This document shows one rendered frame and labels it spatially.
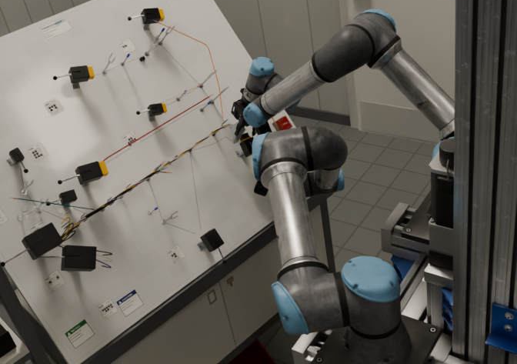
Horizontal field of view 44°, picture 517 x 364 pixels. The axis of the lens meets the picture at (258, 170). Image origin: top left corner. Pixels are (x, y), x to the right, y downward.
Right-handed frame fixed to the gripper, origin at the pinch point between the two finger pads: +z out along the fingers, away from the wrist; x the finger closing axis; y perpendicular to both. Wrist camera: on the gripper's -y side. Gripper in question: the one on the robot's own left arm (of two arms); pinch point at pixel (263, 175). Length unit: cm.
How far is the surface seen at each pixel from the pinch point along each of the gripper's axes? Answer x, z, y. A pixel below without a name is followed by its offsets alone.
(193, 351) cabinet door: 2, 14, -68
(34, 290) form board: 57, -22, -61
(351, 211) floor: -70, 136, 20
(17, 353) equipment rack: 52, -38, -76
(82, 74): 69, -17, 8
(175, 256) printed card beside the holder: 19.7, -6.3, -37.6
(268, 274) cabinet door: -16.9, 23.3, -32.3
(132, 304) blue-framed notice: 28, -13, -56
